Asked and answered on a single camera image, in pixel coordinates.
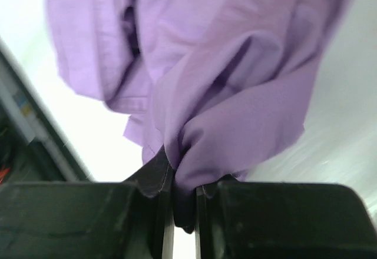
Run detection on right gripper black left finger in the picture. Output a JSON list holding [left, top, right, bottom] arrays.
[[0, 147, 174, 259]]

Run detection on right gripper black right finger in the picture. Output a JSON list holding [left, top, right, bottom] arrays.
[[196, 177, 376, 259]]

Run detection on purple shirt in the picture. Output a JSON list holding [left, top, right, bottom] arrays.
[[46, 0, 351, 233]]

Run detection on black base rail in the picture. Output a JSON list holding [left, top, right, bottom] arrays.
[[1, 43, 89, 183]]

